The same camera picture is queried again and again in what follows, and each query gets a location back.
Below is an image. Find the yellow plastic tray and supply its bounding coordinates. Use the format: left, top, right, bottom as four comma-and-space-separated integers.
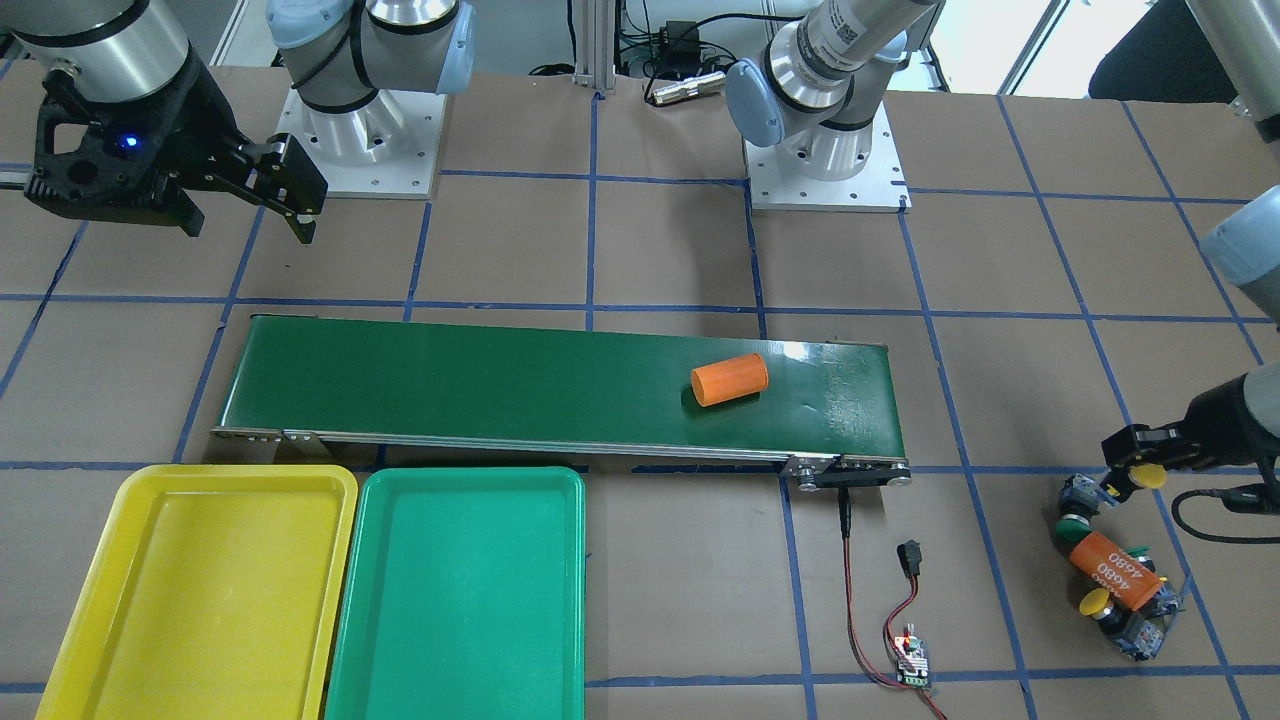
37, 464, 358, 719

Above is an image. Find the small motor controller board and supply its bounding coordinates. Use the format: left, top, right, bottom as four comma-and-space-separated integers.
891, 623, 934, 693

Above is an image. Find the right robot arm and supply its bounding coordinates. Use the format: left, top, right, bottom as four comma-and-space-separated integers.
3, 1, 475, 243

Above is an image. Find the plain orange cylinder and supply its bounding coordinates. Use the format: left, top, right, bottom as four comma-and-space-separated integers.
690, 354, 771, 407

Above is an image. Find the silver metal connector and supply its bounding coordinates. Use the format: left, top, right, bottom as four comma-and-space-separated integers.
645, 70, 726, 108

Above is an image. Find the green plastic tray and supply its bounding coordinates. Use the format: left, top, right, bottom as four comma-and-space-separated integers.
324, 468, 588, 719

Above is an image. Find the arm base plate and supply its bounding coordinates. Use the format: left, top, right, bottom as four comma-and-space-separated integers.
276, 90, 449, 201
742, 104, 913, 213

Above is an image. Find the aluminium frame post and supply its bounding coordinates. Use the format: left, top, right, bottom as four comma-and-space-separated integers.
570, 1, 620, 97

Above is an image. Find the orange cylinder marked 4680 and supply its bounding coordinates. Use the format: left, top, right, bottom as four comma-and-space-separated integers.
1068, 530, 1164, 611

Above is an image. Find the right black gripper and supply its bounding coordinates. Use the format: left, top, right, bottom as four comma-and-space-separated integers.
24, 49, 328, 245

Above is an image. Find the green conveyor belt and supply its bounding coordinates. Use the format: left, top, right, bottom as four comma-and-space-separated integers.
212, 315, 911, 489

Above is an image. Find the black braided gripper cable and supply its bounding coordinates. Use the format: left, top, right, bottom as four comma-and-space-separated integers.
1170, 482, 1280, 544

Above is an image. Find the black inline switch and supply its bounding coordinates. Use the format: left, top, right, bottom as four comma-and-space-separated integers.
896, 539, 923, 582

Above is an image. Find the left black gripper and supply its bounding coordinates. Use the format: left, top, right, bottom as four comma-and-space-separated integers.
1101, 386, 1257, 473

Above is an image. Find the green push button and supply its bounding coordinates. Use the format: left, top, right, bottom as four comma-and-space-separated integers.
1125, 544, 1155, 571
1053, 474, 1107, 544

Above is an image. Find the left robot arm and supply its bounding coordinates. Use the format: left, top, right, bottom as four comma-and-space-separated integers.
724, 1, 1277, 509

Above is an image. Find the red black power cable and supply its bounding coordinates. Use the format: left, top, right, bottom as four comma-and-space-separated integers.
836, 487, 947, 720

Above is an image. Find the yellow push button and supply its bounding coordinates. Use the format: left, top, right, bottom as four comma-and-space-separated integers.
1100, 462, 1169, 506
1076, 587, 1130, 635

